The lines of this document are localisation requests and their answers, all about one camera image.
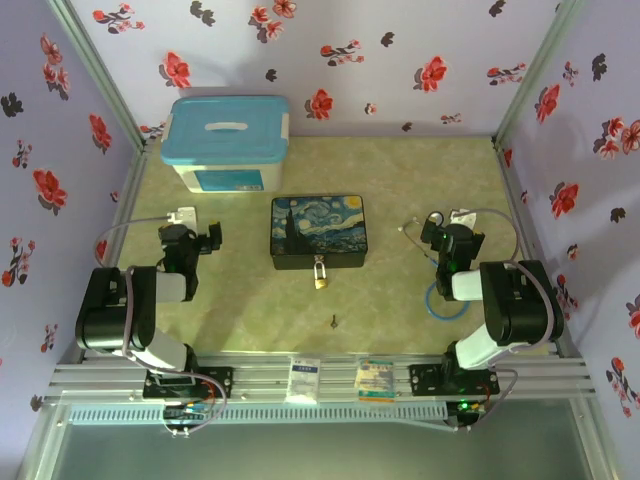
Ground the brass padlock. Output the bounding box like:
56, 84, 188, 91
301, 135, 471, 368
312, 257, 331, 292

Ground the blue tube stethoscope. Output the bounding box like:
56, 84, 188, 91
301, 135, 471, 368
398, 210, 470, 323

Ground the blue lidded storage box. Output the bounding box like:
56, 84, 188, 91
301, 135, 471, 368
159, 94, 292, 195

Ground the starry night painted box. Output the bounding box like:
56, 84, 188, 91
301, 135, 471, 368
269, 194, 370, 272

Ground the coloured label card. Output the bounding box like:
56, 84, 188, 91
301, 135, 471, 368
353, 356, 397, 403

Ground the white label card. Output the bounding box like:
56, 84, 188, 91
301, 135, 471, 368
284, 355, 322, 405

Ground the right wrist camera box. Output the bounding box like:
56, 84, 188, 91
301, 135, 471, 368
448, 208, 479, 231

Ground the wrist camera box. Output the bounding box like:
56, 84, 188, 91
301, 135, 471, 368
448, 208, 479, 231
167, 206, 199, 229

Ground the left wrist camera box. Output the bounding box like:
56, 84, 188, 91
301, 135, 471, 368
167, 206, 199, 229

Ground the left arm grey cable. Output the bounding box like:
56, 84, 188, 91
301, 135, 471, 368
93, 213, 229, 437

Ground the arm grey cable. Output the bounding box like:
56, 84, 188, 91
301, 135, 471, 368
468, 208, 559, 434
93, 213, 229, 437

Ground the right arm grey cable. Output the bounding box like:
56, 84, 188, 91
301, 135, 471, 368
468, 208, 559, 434

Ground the aluminium frame rail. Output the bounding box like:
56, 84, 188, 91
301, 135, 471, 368
42, 348, 599, 407

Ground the aluminium frame post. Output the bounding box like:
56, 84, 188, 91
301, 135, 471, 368
46, 0, 152, 152
491, 0, 587, 147

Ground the slotted grey cable duct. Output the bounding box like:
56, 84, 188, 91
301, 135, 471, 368
66, 401, 449, 427

